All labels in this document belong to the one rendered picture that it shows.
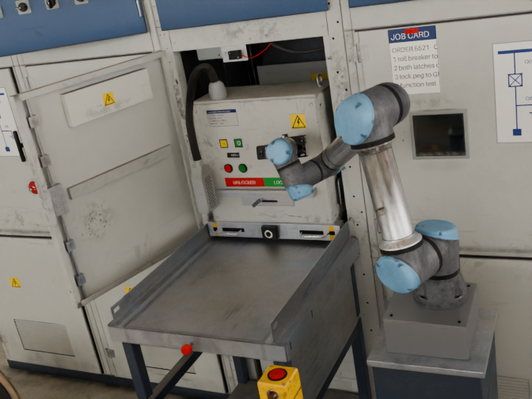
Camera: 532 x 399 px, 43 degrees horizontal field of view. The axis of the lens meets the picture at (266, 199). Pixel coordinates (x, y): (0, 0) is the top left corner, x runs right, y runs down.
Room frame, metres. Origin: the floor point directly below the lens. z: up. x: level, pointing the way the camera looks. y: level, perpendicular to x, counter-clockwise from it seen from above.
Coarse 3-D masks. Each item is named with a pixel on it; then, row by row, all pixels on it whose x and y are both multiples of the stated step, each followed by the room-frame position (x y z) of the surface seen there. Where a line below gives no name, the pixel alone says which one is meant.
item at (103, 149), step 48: (48, 96) 2.18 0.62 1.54; (96, 96) 2.27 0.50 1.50; (144, 96) 2.41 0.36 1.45; (48, 144) 2.14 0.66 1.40; (96, 144) 2.27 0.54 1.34; (144, 144) 2.41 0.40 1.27; (48, 192) 2.08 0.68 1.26; (96, 192) 2.23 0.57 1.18; (144, 192) 2.37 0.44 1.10; (192, 192) 2.50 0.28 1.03; (96, 240) 2.20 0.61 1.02; (144, 240) 2.34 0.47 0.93; (96, 288) 2.16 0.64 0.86
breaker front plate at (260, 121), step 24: (240, 120) 2.33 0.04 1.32; (264, 120) 2.29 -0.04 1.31; (288, 120) 2.25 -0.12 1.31; (312, 120) 2.20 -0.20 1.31; (216, 144) 2.39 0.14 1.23; (264, 144) 2.30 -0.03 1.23; (312, 144) 2.21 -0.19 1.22; (216, 168) 2.40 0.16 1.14; (264, 168) 2.30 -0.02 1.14; (216, 216) 2.42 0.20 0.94; (240, 216) 2.37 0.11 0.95; (264, 216) 2.32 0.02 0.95; (288, 216) 2.27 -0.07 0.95; (312, 216) 2.23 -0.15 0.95
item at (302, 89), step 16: (320, 80) 2.42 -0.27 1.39; (208, 96) 2.49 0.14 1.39; (240, 96) 2.39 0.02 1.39; (256, 96) 2.34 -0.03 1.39; (272, 96) 2.30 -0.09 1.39; (288, 96) 2.24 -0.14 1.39; (304, 96) 2.21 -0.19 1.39; (320, 96) 2.23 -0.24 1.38; (320, 112) 2.21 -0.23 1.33; (320, 128) 2.19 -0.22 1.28; (336, 176) 2.27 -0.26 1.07; (336, 192) 2.25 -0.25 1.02; (336, 208) 2.23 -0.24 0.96
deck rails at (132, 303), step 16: (192, 240) 2.33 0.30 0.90; (208, 240) 2.42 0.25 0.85; (336, 240) 2.11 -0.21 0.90; (176, 256) 2.22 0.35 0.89; (192, 256) 2.30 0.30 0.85; (320, 256) 1.98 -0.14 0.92; (336, 256) 2.09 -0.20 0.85; (160, 272) 2.13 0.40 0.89; (176, 272) 2.19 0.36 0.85; (320, 272) 1.96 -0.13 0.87; (144, 288) 2.04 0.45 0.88; (160, 288) 2.09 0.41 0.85; (304, 288) 1.84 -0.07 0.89; (128, 304) 1.96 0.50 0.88; (144, 304) 1.99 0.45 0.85; (288, 304) 1.73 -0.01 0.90; (304, 304) 1.81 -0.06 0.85; (128, 320) 1.91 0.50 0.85; (272, 320) 1.64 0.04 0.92; (288, 320) 1.72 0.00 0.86; (272, 336) 1.62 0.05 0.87
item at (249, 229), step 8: (208, 224) 2.43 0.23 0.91; (224, 224) 2.39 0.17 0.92; (232, 224) 2.38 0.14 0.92; (240, 224) 2.36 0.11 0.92; (248, 224) 2.34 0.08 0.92; (256, 224) 2.33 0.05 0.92; (264, 224) 2.31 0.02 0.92; (272, 224) 2.29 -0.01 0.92; (280, 224) 2.28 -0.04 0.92; (288, 224) 2.26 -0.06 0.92; (296, 224) 2.25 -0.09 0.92; (304, 224) 2.24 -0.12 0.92; (312, 224) 2.22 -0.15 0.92; (320, 224) 2.21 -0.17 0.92; (328, 224) 2.20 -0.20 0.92; (336, 224) 2.19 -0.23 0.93; (224, 232) 2.40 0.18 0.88; (232, 232) 2.38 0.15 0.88; (248, 232) 2.35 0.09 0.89; (256, 232) 2.33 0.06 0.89; (280, 232) 2.28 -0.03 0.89; (288, 232) 2.27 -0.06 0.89; (296, 232) 2.25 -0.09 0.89; (304, 232) 2.24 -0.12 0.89; (312, 232) 2.22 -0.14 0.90; (320, 232) 2.21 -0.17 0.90; (336, 232) 2.18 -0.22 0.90
